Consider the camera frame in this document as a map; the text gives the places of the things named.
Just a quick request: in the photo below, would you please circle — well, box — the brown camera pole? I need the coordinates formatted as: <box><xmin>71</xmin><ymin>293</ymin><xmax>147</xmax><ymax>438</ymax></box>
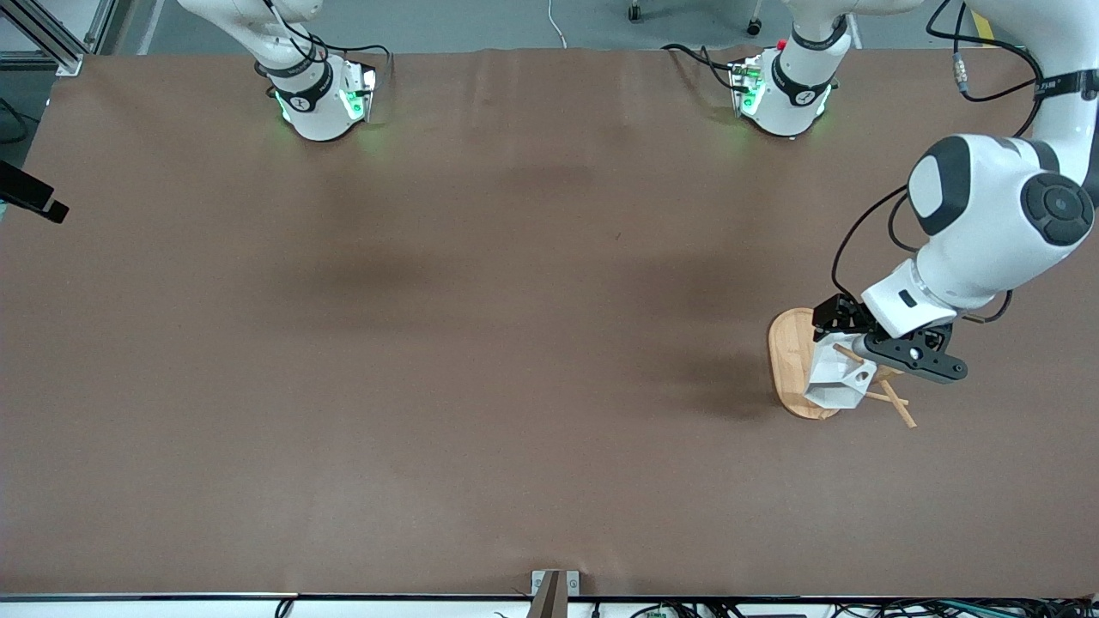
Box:
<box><xmin>525</xmin><ymin>572</ymin><xmax>568</xmax><ymax>618</ymax></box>

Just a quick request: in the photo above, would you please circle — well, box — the grey metal mounting bracket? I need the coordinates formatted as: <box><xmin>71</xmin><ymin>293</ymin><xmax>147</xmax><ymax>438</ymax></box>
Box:
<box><xmin>531</xmin><ymin>570</ymin><xmax>581</xmax><ymax>598</ymax></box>

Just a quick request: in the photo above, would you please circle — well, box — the aluminium profile frame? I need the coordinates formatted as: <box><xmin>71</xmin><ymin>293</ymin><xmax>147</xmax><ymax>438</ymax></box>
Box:
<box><xmin>0</xmin><ymin>0</ymin><xmax>117</xmax><ymax>76</ymax></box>

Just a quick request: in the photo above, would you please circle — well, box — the wooden cup rack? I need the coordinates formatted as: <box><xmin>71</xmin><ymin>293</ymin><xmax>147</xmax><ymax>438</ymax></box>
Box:
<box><xmin>767</xmin><ymin>307</ymin><xmax>920</xmax><ymax>430</ymax></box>

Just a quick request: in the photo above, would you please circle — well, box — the white faceted cup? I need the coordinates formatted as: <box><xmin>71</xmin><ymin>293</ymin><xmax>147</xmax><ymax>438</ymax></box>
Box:
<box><xmin>805</xmin><ymin>330</ymin><xmax>879</xmax><ymax>411</ymax></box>

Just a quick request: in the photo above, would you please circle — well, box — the black arm base cable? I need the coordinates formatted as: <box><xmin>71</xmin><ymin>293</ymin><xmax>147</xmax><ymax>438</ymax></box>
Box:
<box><xmin>258</xmin><ymin>0</ymin><xmax>393</xmax><ymax>87</ymax></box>
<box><xmin>661</xmin><ymin>41</ymin><xmax>748</xmax><ymax>88</ymax></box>

